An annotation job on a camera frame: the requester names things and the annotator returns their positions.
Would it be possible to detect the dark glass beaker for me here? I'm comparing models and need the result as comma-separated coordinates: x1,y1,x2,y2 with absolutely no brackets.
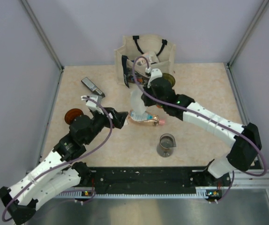
157,134,176,158

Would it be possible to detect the pink liquid soap bottle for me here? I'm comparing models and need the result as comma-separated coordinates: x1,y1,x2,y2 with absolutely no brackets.
128,110,165,127

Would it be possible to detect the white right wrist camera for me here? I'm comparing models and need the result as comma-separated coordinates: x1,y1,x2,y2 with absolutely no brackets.
145,67,163,88

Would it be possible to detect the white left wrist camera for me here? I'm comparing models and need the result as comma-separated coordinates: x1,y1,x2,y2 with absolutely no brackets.
81,94,104,114

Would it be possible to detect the black rectangular box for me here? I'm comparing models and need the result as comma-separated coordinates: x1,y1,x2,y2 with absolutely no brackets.
81,77,105,98

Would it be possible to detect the beige canvas tote bag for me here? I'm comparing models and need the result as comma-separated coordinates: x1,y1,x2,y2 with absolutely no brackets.
114,34,176,87

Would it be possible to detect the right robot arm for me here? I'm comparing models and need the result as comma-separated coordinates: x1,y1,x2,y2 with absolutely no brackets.
131,77,262,186

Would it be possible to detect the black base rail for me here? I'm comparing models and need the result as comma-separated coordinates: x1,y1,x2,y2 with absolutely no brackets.
78,166,230,195

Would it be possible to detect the pink pouch in bag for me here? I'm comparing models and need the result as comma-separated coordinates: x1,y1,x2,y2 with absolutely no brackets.
136,51,160,66

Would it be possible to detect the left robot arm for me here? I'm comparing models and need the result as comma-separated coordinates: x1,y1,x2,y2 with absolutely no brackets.
0,107,128,225

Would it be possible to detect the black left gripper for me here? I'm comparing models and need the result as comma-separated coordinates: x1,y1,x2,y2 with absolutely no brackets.
84,107,128,145

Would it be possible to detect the dark green glass dripper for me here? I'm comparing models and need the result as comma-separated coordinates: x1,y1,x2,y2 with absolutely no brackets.
163,73,176,87

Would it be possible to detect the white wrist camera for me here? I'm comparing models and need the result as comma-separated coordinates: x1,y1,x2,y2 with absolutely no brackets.
81,94,104,114
145,67,163,88

